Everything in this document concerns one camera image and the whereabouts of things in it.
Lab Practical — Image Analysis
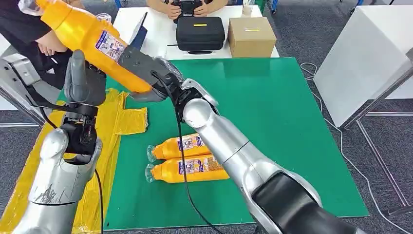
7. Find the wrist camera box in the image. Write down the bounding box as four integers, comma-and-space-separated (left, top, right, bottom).
117, 45, 169, 86
2, 53, 42, 87

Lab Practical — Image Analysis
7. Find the brown cardboard box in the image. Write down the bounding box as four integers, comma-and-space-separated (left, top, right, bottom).
227, 17, 277, 58

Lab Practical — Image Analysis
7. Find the grey metal frame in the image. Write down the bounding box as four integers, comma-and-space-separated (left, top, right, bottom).
340, 48, 413, 216

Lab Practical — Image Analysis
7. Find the black zippered case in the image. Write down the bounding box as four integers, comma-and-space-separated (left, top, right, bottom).
175, 17, 225, 54

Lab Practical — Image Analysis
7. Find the white side table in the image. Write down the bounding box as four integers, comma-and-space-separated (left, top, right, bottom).
0, 34, 15, 59

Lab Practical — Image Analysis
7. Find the dark blue tablet folio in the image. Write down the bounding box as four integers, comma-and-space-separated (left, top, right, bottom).
129, 12, 149, 51

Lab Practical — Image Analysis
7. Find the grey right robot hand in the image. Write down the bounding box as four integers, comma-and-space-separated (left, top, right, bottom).
130, 57, 185, 103

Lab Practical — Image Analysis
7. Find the seated person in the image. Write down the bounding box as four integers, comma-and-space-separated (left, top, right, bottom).
147, 0, 228, 20

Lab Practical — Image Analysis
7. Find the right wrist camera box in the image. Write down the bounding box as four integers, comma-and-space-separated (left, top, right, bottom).
117, 45, 169, 86

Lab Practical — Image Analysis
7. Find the standing person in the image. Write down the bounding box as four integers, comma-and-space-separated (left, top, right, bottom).
0, 0, 85, 90

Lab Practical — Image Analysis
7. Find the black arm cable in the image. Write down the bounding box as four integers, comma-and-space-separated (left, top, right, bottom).
94, 168, 105, 234
151, 71, 224, 234

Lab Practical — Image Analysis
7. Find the green table mat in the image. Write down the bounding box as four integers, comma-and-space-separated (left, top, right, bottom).
56, 57, 370, 232

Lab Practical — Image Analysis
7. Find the yellow plastic sheet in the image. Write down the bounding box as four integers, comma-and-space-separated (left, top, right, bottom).
0, 88, 149, 234

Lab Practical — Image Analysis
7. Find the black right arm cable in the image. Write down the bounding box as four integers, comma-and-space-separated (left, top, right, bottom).
151, 71, 224, 234

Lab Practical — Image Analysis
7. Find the small pale cup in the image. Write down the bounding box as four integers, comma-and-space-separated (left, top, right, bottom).
242, 0, 256, 17

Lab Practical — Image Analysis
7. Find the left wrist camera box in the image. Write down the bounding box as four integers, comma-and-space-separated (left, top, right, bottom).
2, 53, 42, 87

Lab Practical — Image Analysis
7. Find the black handheld controller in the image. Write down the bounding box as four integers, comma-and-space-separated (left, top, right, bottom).
171, 0, 203, 24

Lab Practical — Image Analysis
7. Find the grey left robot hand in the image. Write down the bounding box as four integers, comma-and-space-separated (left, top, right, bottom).
64, 49, 108, 107

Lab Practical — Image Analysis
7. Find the white floor cable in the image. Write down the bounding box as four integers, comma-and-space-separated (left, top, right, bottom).
300, 62, 413, 234

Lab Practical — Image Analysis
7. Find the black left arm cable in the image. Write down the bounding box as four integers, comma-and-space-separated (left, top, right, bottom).
94, 168, 105, 234

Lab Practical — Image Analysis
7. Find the white slanted board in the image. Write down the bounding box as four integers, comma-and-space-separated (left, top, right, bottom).
313, 4, 413, 128

